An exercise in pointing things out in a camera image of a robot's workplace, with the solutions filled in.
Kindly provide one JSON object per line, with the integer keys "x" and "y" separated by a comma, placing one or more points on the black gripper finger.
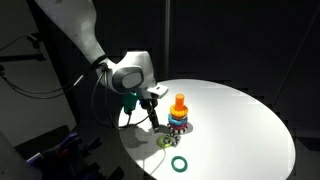
{"x": 155, "y": 122}

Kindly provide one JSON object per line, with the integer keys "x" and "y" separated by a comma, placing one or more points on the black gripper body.
{"x": 149, "y": 105}

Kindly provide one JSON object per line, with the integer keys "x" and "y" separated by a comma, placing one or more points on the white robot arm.
{"x": 134, "y": 73}

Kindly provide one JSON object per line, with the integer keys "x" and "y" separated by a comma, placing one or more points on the orange stacking rod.
{"x": 179, "y": 102}

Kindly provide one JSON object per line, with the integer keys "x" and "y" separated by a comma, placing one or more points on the dark equipment cart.
{"x": 60, "y": 155}

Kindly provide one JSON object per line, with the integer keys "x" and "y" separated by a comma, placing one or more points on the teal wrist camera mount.
{"x": 129, "y": 102}

